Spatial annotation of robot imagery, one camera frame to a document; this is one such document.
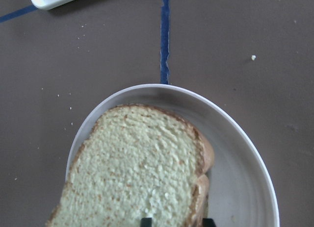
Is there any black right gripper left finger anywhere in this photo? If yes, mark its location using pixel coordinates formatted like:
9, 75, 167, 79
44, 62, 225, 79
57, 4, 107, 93
140, 217, 152, 227

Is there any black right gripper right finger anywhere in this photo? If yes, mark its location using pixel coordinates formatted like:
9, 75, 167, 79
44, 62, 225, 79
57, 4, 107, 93
202, 218, 216, 227

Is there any bread slice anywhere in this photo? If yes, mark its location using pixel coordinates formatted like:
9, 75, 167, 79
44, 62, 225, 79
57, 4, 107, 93
188, 175, 209, 227
46, 104, 214, 227

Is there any white round plate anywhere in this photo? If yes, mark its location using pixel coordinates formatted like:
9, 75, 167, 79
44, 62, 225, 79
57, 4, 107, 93
68, 84, 280, 227

